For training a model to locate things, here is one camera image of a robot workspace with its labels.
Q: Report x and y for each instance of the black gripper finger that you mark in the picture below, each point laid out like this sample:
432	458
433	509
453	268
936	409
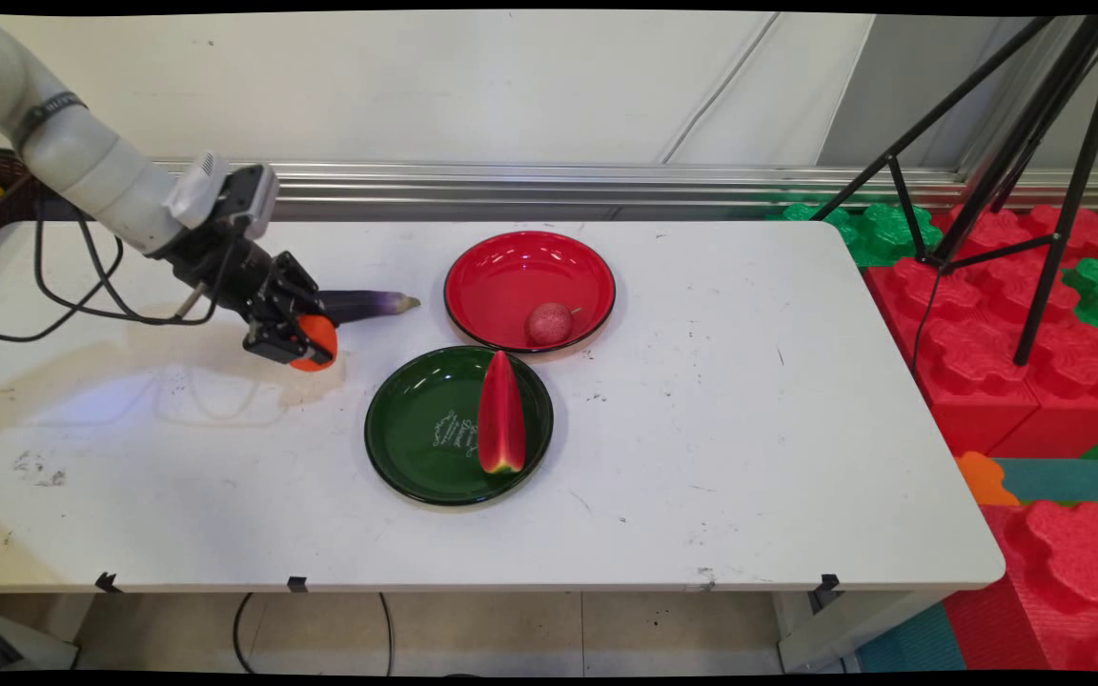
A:
277	341
296	291

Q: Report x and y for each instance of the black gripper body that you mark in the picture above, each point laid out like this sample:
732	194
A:
225	272

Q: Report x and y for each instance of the orange toy carrot piece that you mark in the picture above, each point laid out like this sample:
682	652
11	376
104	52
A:
321	333

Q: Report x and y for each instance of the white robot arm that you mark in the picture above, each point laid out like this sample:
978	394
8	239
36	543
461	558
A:
63	143

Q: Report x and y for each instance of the purple toy eggplant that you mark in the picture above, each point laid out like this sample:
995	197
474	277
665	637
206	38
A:
368	305

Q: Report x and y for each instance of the dark green plate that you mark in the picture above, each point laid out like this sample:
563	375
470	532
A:
416	429

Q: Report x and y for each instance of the red plate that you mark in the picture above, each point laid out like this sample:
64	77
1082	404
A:
511	281

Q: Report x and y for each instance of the toy watermelon slice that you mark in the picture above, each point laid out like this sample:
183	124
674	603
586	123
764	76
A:
501	419

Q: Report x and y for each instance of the black table edge clip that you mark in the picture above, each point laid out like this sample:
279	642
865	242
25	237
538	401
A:
108	582
297	584
829	583

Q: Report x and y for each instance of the red toy lychee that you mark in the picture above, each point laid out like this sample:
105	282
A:
549	324

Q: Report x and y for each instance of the white table leg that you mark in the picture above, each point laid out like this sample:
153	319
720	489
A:
844	629

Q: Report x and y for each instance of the red foam block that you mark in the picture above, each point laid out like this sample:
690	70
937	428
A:
1064	581
949	362
997	229
1078	400

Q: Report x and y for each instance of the orange foam block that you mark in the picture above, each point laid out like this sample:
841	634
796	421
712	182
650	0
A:
983	481

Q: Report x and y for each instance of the black tripod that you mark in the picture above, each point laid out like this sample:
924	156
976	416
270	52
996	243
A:
1035	124

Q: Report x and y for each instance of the teal foam mat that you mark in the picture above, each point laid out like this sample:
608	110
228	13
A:
1068	479

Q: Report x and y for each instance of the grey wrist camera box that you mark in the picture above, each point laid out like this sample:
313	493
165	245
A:
225	195

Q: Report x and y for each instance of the aluminium wall rail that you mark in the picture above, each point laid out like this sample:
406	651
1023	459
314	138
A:
606	183

